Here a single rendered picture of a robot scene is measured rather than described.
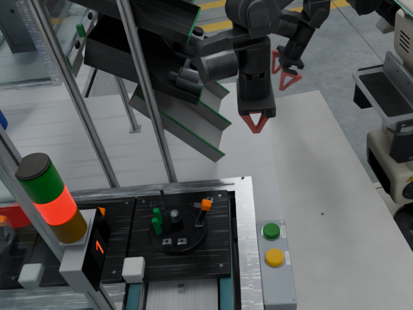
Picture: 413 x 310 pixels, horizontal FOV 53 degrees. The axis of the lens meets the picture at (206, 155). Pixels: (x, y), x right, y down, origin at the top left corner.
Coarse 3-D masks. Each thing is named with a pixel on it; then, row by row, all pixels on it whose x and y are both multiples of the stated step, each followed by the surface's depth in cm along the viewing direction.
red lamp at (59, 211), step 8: (64, 192) 59; (56, 200) 58; (64, 200) 59; (72, 200) 62; (40, 208) 58; (48, 208) 58; (56, 208) 59; (64, 208) 60; (72, 208) 61; (48, 216) 59; (56, 216) 60; (64, 216) 60; (72, 216) 62; (56, 224) 61
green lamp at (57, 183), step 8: (40, 176) 55; (48, 176) 55; (56, 176) 57; (24, 184) 55; (32, 184) 54; (40, 184) 55; (48, 184) 56; (56, 184) 57; (64, 184) 60; (32, 192) 56; (40, 192) 56; (48, 192) 56; (56, 192) 57; (32, 200) 57; (40, 200) 57; (48, 200) 57
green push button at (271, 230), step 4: (268, 224) 97; (272, 224) 97; (264, 228) 96; (268, 228) 96; (272, 228) 96; (276, 228) 96; (264, 232) 95; (268, 232) 95; (272, 232) 95; (276, 232) 95; (268, 236) 95; (272, 236) 94; (276, 236) 95
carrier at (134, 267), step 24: (216, 192) 106; (144, 216) 104; (168, 216) 100; (192, 216) 99; (216, 216) 101; (144, 240) 98; (168, 240) 93; (192, 240) 94; (216, 240) 96; (144, 264) 93; (168, 264) 93; (192, 264) 92; (216, 264) 91
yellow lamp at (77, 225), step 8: (80, 216) 64; (48, 224) 62; (64, 224) 61; (72, 224) 62; (80, 224) 64; (56, 232) 63; (64, 232) 62; (72, 232) 63; (80, 232) 64; (64, 240) 64; (72, 240) 64
